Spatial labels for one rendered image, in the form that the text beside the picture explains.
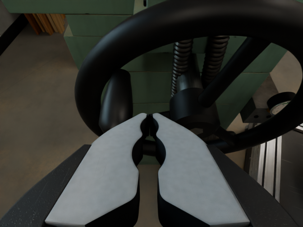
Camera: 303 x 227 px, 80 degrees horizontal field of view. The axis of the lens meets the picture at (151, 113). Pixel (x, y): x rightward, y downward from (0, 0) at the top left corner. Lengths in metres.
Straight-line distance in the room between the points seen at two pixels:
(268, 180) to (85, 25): 0.86
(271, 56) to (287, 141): 0.69
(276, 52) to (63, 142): 1.09
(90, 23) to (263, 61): 0.35
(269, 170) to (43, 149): 1.16
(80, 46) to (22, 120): 1.06
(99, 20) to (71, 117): 0.98
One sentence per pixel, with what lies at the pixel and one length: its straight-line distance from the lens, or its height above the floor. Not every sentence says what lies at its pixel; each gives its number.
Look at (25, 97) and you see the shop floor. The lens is 1.53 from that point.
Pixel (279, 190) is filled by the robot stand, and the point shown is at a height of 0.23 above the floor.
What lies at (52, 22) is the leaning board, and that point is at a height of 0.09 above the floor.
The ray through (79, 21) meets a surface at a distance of 0.37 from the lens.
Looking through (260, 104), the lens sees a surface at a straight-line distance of 0.56.
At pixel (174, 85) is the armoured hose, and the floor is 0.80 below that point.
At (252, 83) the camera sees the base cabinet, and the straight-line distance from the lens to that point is 0.52.
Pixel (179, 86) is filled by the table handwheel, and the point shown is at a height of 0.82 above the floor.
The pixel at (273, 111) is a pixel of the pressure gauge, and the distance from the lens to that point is 0.53.
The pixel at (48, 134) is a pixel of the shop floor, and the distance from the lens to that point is 1.28.
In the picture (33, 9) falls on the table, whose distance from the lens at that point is 0.39.
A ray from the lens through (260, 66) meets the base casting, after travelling 0.48.
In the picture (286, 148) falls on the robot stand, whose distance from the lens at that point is 1.07.
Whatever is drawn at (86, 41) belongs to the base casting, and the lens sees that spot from 0.39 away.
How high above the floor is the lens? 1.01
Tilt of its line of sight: 58 degrees down
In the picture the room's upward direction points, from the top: 1 degrees clockwise
